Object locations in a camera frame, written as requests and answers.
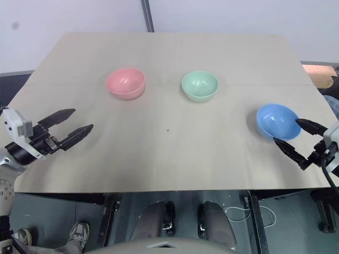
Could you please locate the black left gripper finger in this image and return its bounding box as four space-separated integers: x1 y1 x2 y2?
38 108 76 131
59 123 95 152

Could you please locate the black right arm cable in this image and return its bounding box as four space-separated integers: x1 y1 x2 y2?
321 158 339 198

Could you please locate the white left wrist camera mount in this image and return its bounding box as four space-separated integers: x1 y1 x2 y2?
0 106 47 160

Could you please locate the brown cardboard box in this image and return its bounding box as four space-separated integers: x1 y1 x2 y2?
301 64 339 89

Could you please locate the grey robot leg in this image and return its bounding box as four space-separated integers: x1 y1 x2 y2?
198 200 237 251
131 201 176 248

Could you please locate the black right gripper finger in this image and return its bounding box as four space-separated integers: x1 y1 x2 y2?
272 137 310 170
295 118 329 137

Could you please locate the thin white floor cable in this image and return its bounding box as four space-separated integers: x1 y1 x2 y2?
224 206 278 229

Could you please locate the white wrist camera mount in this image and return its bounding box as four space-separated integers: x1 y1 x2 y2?
0 106 47 160
323 126 339 176

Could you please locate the dark wall strip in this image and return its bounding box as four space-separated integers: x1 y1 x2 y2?
139 0 155 32

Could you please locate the green plastic bowl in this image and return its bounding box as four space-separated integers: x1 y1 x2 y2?
181 70 220 102

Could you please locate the grey white sneaker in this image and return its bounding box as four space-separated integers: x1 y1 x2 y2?
12 228 33 247
68 221 91 251

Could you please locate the grey robot left leg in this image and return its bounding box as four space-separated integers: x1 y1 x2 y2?
131 201 176 248

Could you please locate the black table leg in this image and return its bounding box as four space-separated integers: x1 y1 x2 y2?
244 190 269 254
101 193 123 247

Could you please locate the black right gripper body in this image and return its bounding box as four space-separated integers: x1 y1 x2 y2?
306 139 337 167

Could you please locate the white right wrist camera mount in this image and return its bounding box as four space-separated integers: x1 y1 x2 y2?
323 126 339 176

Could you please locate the grey robot torso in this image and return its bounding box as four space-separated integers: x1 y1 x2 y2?
86 236 240 254

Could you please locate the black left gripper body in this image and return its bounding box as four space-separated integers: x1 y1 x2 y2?
28 122 66 158

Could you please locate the black table stand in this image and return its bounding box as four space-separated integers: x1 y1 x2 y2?
310 188 339 234

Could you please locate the pink plastic bowl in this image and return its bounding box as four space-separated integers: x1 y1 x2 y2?
105 68 147 101

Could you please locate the grey robot right leg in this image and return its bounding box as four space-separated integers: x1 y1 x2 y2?
198 200 237 251

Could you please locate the person in blue jeans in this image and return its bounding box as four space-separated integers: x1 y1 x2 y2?
323 94 339 120

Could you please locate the blue plastic bowl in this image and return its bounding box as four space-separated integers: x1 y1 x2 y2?
255 103 302 141

